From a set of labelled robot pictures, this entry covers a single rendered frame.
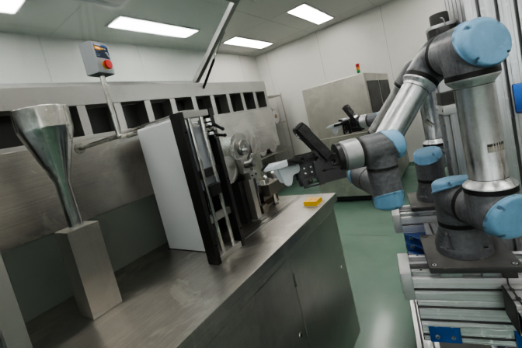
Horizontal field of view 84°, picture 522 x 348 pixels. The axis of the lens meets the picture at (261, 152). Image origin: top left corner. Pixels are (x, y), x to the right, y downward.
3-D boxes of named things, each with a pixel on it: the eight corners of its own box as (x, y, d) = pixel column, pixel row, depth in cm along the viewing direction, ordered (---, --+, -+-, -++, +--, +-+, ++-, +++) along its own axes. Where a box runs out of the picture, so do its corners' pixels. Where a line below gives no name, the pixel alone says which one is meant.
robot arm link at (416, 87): (415, 37, 89) (335, 175, 91) (439, 25, 78) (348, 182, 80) (445, 57, 90) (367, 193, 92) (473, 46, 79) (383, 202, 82)
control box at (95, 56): (103, 71, 89) (94, 37, 88) (86, 76, 91) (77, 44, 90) (120, 73, 96) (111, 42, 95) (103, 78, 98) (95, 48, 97)
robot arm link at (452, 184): (462, 207, 96) (455, 168, 95) (497, 220, 83) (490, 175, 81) (427, 217, 96) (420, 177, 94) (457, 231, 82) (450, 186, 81)
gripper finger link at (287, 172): (277, 190, 61) (306, 181, 67) (270, 163, 62) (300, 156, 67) (268, 192, 64) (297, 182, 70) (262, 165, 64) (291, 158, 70)
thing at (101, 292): (88, 328, 81) (26, 128, 75) (67, 318, 89) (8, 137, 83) (134, 297, 92) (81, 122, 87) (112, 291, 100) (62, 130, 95)
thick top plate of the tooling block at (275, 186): (270, 196, 148) (268, 185, 148) (214, 199, 171) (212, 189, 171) (286, 186, 161) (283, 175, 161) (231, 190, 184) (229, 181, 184)
